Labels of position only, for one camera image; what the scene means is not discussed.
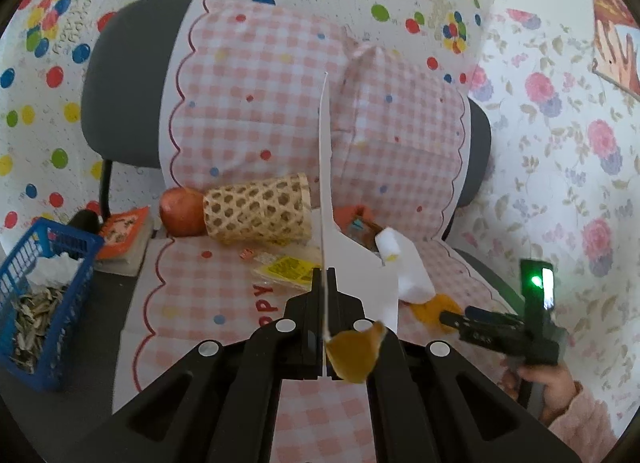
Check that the small red white wrapper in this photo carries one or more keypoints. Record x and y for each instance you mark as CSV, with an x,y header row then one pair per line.
x,y
246,254

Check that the person's right hand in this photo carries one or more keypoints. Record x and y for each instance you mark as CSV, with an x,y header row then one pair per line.
x,y
552,385

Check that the blue plastic basket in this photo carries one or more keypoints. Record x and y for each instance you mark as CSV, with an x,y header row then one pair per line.
x,y
65,243

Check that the red apple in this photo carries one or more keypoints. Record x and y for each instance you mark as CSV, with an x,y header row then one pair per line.
x,y
180,213

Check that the pile of sunflower seed shells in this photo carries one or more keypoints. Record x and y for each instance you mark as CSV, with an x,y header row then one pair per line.
x,y
30,318

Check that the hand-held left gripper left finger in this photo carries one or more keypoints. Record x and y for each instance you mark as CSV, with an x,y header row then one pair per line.
x,y
309,323

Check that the orange cover notepad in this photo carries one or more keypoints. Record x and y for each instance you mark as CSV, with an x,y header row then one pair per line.
x,y
122,233

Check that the yellow snack packet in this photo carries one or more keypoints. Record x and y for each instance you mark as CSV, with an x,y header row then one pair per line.
x,y
287,270

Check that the white crumpled tissue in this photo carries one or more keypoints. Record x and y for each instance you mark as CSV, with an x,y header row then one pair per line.
x,y
57,268

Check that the large orange peel piece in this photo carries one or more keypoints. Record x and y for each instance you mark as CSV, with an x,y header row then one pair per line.
x,y
431,310

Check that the pink checkered cloth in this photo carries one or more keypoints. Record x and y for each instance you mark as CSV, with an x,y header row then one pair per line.
x,y
250,93

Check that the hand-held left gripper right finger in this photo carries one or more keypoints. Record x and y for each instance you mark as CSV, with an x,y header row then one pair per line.
x,y
346,310

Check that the woven bamboo cup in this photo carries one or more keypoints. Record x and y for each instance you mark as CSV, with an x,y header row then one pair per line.
x,y
255,210

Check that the small orange peel piece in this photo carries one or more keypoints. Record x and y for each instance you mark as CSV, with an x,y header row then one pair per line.
x,y
352,355

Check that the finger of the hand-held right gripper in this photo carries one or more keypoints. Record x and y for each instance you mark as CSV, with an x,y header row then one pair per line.
x,y
452,320

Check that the white paper sheet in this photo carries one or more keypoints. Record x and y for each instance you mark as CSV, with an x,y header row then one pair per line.
x,y
365,283

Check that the orange knit cloth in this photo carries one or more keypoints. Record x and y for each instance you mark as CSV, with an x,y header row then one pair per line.
x,y
345,217

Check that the grey office chair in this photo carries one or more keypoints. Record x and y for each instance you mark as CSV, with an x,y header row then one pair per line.
x,y
125,93

